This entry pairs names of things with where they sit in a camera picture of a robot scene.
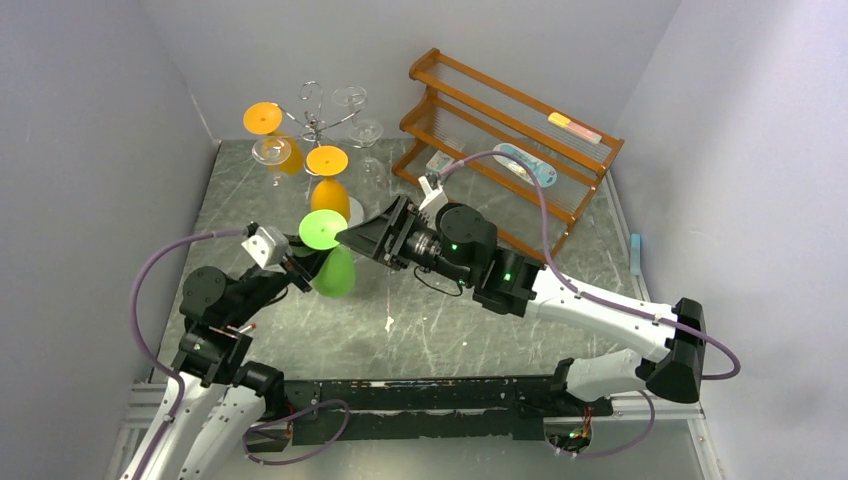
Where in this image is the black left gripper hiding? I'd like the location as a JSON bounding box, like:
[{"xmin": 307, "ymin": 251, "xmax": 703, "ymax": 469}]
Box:
[{"xmin": 227, "ymin": 232, "xmax": 337, "ymax": 327}]

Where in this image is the orange wooden shelf rack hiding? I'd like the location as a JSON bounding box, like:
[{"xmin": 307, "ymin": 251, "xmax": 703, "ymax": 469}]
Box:
[{"xmin": 391, "ymin": 48, "xmax": 624, "ymax": 259}]

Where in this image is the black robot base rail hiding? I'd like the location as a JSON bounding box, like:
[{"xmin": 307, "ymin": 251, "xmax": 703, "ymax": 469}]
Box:
[{"xmin": 259, "ymin": 376, "xmax": 613, "ymax": 445}]

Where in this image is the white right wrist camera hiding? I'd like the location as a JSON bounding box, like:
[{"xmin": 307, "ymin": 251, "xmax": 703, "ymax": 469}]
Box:
[{"xmin": 418, "ymin": 173, "xmax": 448, "ymax": 219}]

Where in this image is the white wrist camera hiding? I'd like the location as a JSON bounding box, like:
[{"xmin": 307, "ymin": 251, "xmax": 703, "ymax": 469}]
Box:
[
  {"xmin": 418, "ymin": 173, "xmax": 448, "ymax": 219},
  {"xmin": 241, "ymin": 226, "xmax": 292, "ymax": 272}
]

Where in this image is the chrome wine glass rack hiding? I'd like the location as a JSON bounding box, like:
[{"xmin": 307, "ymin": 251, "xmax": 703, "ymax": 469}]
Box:
[{"xmin": 281, "ymin": 103, "xmax": 364, "ymax": 225}]

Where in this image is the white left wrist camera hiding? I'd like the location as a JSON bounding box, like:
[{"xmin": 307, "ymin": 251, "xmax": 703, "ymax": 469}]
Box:
[{"xmin": 241, "ymin": 226, "xmax": 292, "ymax": 272}]

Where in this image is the light blue sponge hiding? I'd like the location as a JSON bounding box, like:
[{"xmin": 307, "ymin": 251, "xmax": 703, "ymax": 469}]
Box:
[{"xmin": 629, "ymin": 233, "xmax": 642, "ymax": 277}]

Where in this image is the small white blue box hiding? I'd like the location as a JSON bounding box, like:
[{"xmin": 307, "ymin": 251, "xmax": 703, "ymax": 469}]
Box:
[{"xmin": 425, "ymin": 151, "xmax": 457, "ymax": 175}]

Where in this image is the green plastic goblet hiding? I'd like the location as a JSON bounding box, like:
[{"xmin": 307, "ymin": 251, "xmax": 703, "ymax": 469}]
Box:
[{"xmin": 298, "ymin": 209, "xmax": 356, "ymax": 298}]

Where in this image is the yellow pink eraser bar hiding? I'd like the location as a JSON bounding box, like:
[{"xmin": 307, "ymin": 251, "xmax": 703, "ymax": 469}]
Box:
[{"xmin": 548, "ymin": 112, "xmax": 602, "ymax": 145}]

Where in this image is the clear tall wine glass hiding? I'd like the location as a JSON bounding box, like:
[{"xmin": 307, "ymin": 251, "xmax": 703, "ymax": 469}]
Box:
[{"xmin": 331, "ymin": 86, "xmax": 367, "ymax": 123}]

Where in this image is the blue white blister pack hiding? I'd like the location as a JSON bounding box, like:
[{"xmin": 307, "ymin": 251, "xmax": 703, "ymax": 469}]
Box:
[{"xmin": 493, "ymin": 142, "xmax": 558, "ymax": 188}]

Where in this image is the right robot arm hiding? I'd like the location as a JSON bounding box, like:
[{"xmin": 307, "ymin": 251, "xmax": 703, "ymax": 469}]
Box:
[{"xmin": 335, "ymin": 196, "xmax": 706, "ymax": 415}]

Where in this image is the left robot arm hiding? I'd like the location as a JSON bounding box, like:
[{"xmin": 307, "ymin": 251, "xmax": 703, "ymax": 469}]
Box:
[{"xmin": 123, "ymin": 249, "xmax": 329, "ymax": 479}]

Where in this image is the orange plastic goblet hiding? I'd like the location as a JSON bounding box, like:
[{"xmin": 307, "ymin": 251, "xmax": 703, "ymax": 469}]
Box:
[
  {"xmin": 306, "ymin": 145, "xmax": 351, "ymax": 220},
  {"xmin": 243, "ymin": 102, "xmax": 304, "ymax": 176}
]

